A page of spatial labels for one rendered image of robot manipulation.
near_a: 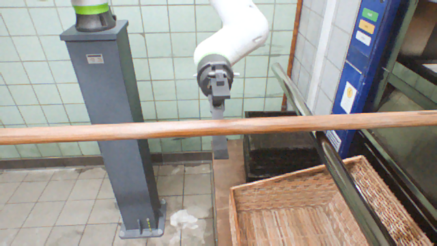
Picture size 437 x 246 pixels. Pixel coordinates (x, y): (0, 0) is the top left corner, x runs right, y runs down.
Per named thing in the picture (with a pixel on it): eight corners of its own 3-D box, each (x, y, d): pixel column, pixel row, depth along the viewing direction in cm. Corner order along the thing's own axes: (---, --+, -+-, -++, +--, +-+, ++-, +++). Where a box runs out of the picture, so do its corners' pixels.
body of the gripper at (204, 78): (230, 63, 65) (235, 79, 58) (229, 93, 70) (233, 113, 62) (199, 63, 65) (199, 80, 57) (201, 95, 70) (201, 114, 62)
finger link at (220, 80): (222, 74, 53) (222, 59, 51) (224, 85, 49) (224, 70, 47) (214, 74, 53) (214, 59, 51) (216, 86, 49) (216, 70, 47)
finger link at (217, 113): (207, 93, 62) (207, 95, 64) (209, 141, 59) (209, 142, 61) (224, 92, 62) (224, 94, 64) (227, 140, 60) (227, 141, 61)
